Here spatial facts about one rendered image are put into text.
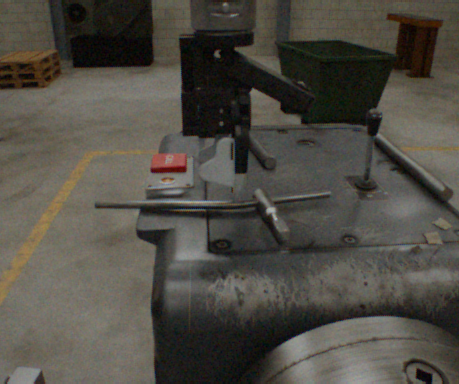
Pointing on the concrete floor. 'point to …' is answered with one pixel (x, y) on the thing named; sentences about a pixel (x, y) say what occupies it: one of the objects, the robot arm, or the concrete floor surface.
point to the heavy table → (418, 41)
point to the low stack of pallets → (25, 69)
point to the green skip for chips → (336, 78)
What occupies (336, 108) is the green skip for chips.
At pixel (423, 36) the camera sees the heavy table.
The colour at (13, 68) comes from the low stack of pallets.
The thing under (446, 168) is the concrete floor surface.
